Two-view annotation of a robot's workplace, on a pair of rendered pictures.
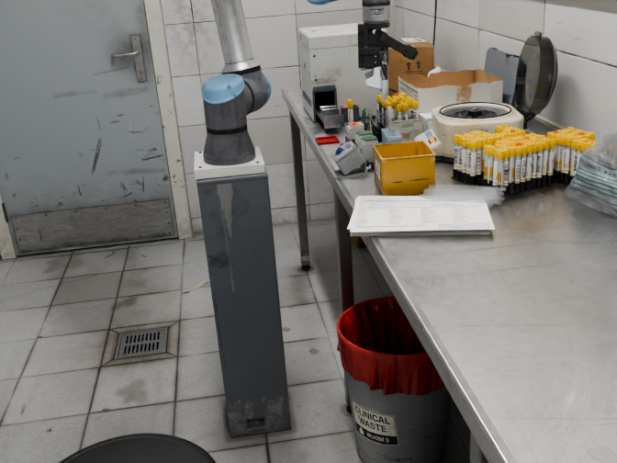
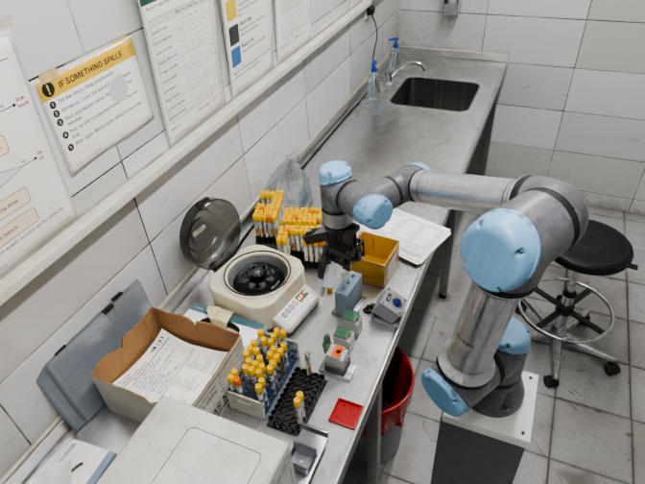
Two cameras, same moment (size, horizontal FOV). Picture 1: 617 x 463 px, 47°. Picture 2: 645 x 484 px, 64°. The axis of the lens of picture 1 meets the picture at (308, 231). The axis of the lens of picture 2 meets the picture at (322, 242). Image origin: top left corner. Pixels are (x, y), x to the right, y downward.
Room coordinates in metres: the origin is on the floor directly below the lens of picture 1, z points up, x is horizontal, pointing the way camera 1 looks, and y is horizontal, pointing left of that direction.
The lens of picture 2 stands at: (2.82, 0.28, 2.00)
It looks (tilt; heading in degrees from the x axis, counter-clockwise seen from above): 39 degrees down; 212
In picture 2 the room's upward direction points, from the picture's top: 4 degrees counter-clockwise
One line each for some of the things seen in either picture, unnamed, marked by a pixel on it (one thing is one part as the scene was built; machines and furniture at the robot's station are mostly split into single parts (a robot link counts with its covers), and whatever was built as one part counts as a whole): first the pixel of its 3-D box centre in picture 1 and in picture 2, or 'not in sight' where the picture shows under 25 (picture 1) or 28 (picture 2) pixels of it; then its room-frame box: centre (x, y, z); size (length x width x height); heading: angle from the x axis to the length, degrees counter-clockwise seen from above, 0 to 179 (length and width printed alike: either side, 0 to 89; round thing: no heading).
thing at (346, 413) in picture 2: (327, 140); (346, 413); (2.20, -0.08, 0.88); 0.07 x 0.07 x 0.01; 7
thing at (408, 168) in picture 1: (403, 168); (372, 259); (1.70, -0.25, 0.93); 0.13 x 0.13 x 0.10; 3
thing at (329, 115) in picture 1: (329, 113); (297, 470); (2.40, -0.10, 0.92); 0.21 x 0.07 x 0.05; 7
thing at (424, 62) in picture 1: (400, 63); not in sight; (3.03, -0.44, 0.97); 0.31 x 0.23 x 0.18; 0
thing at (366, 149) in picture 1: (369, 149); (352, 323); (1.95, -0.19, 0.91); 0.05 x 0.04 x 0.07; 97
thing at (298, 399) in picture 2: (364, 119); (296, 389); (2.23, -0.20, 0.93); 0.17 x 0.09 x 0.11; 7
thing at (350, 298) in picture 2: (391, 150); (348, 295); (1.87, -0.24, 0.93); 0.10 x 0.07 x 0.10; 1
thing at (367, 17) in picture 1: (376, 14); (338, 214); (1.95, -0.22, 1.28); 0.08 x 0.08 x 0.05
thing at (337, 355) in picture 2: (355, 133); (337, 358); (2.09, -0.16, 0.92); 0.05 x 0.04 x 0.06; 97
